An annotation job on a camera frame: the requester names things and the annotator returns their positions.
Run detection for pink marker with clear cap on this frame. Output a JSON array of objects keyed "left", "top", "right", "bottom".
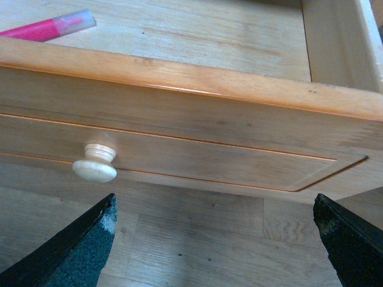
[{"left": 1, "top": 9, "right": 96, "bottom": 42}]

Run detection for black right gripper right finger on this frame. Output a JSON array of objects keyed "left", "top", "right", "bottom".
[{"left": 313, "top": 194, "right": 382, "bottom": 286}]

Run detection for wooden drawer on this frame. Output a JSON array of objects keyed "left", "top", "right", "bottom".
[{"left": 1, "top": 1, "right": 382, "bottom": 202}]

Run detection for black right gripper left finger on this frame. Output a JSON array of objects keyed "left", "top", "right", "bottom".
[{"left": 1, "top": 193, "right": 117, "bottom": 286}]

